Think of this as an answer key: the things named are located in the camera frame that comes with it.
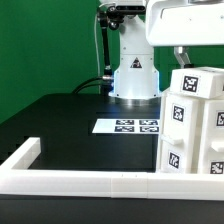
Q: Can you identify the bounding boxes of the white U-shaped obstacle fence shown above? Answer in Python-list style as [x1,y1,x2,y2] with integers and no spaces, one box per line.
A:
[0,137,224,201]

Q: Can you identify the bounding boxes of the black cables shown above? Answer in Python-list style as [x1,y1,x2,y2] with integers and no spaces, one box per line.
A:
[72,77,113,95]

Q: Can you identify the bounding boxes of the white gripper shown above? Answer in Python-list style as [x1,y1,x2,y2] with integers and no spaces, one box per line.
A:
[146,0,224,69]

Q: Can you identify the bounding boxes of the white cabinet door panel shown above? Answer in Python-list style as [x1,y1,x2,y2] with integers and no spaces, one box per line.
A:
[198,100,224,175]
[157,93,199,173]

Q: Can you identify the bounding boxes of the white cabinet body box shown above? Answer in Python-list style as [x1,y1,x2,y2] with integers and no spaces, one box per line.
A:
[156,90,224,175]

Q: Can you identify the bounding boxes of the white cabinet top block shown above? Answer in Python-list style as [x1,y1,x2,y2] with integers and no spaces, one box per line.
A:
[170,67,224,99]

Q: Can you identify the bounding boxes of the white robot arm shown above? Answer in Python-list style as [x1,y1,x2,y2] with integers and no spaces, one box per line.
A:
[99,0,224,101]

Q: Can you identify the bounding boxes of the white base tag sheet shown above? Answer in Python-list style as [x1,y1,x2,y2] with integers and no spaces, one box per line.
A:
[93,119,160,134]

